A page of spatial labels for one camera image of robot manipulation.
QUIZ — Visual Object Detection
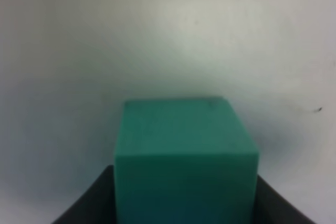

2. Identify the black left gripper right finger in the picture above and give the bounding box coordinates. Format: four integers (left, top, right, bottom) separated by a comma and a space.
252, 175, 314, 224

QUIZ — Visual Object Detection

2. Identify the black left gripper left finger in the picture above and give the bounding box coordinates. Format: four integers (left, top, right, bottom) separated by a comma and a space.
54, 165, 117, 224

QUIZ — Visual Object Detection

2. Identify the green cube block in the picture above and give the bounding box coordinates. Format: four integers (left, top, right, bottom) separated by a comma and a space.
114, 98, 259, 223

